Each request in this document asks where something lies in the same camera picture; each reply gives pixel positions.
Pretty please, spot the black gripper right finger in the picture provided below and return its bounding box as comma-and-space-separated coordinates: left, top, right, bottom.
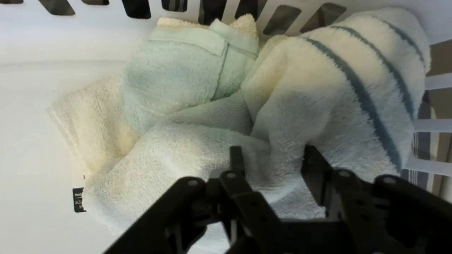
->
299, 144, 452, 254

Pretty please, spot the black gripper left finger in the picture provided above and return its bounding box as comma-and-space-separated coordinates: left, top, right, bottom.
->
102, 145, 289, 254

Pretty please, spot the white dark striped towel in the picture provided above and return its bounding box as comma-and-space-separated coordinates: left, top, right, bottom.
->
241, 5, 432, 223

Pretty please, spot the plain white towel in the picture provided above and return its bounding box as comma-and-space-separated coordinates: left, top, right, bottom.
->
83, 100, 327, 254

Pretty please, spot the cream towel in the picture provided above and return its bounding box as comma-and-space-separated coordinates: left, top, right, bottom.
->
46, 72, 142, 176

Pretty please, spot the pale mint green towel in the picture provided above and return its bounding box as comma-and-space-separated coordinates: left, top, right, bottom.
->
122, 18, 261, 134

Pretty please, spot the white plastic laundry basket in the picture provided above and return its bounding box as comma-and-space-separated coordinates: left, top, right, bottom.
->
0, 0, 452, 254

